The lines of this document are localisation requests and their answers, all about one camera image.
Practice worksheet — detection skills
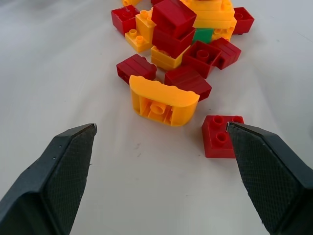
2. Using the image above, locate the red ribbed block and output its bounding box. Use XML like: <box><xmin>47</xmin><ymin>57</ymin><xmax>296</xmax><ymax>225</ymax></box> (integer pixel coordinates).
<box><xmin>210</xmin><ymin>37</ymin><xmax>242</xmax><ymax>71</ymax></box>
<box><xmin>164</xmin><ymin>65</ymin><xmax>212</xmax><ymax>102</ymax></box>
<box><xmin>116</xmin><ymin>53</ymin><xmax>157</xmax><ymax>85</ymax></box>

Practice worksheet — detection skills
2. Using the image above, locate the yellow curved toy brick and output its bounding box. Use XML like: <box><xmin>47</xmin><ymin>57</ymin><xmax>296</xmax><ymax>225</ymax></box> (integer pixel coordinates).
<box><xmin>129</xmin><ymin>74</ymin><xmax>201</xmax><ymax>127</ymax></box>

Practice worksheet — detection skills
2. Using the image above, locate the large yellow ribbed block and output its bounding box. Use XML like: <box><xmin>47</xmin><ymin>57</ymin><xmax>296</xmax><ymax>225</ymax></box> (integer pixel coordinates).
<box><xmin>180</xmin><ymin>0</ymin><xmax>237</xmax><ymax>30</ymax></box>

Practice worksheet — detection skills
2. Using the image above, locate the yellow stepped studded block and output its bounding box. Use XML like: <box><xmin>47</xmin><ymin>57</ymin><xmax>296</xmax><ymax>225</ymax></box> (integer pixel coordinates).
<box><xmin>125</xmin><ymin>9</ymin><xmax>157</xmax><ymax>53</ymax></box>

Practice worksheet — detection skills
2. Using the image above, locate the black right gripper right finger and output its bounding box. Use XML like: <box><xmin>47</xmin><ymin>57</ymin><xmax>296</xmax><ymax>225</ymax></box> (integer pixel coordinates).
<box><xmin>226</xmin><ymin>121</ymin><xmax>313</xmax><ymax>235</ymax></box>

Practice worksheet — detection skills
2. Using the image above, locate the green block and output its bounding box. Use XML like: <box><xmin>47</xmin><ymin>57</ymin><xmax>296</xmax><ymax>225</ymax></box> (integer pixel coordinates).
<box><xmin>191</xmin><ymin>27</ymin><xmax>215</xmax><ymax>45</ymax></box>

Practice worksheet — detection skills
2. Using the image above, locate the large red stacked block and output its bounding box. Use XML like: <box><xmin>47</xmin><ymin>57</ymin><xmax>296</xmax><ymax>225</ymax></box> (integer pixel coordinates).
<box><xmin>151</xmin><ymin>0</ymin><xmax>197</xmax><ymax>59</ymax></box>

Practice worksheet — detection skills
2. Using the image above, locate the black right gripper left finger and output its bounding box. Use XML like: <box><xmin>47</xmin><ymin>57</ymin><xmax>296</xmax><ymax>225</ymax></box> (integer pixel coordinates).
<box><xmin>0</xmin><ymin>123</ymin><xmax>98</xmax><ymax>235</ymax></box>

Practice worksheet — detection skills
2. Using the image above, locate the red hollow open block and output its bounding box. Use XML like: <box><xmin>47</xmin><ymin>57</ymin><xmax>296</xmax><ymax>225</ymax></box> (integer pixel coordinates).
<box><xmin>181</xmin><ymin>40</ymin><xmax>223</xmax><ymax>79</ymax></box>

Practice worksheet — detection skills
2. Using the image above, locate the red flat studded block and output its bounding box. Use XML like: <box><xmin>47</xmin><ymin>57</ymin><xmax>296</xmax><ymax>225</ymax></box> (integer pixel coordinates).
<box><xmin>201</xmin><ymin>115</ymin><xmax>245</xmax><ymax>159</ymax></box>

